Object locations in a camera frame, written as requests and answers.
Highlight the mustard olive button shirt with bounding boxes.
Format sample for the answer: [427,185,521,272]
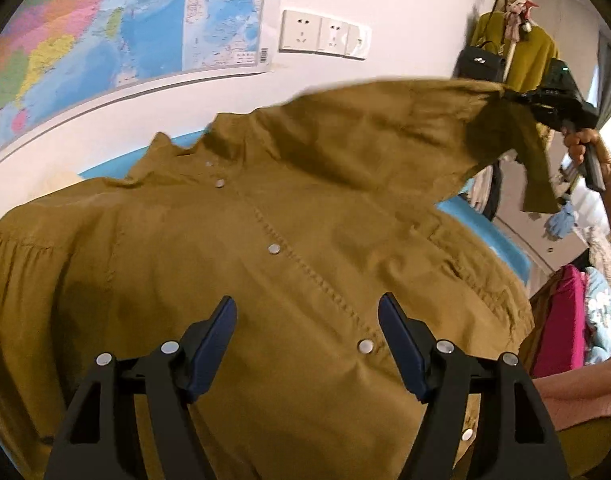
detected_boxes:
[0,80,555,479]

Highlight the left forearm pink sleeve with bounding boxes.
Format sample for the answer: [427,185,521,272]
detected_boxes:
[534,357,611,430]

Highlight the right hand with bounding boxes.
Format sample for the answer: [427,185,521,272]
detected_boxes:
[561,127,611,179]

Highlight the hanging mustard garment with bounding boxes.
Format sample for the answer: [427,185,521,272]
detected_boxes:
[470,12,559,92]

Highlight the black handbag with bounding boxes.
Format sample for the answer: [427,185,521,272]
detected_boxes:
[454,0,506,82]

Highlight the magenta cloth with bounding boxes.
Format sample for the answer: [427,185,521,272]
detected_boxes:
[521,264,586,378]

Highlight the light floral cloth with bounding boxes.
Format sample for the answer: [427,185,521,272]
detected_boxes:
[584,266,611,365]

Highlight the blue bed sheet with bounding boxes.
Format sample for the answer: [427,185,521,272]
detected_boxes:
[80,146,531,285]

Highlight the white wall socket panel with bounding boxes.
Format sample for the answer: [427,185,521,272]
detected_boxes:
[279,10,371,61]

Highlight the colourful wall map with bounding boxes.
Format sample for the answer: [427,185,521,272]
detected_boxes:
[0,0,274,152]

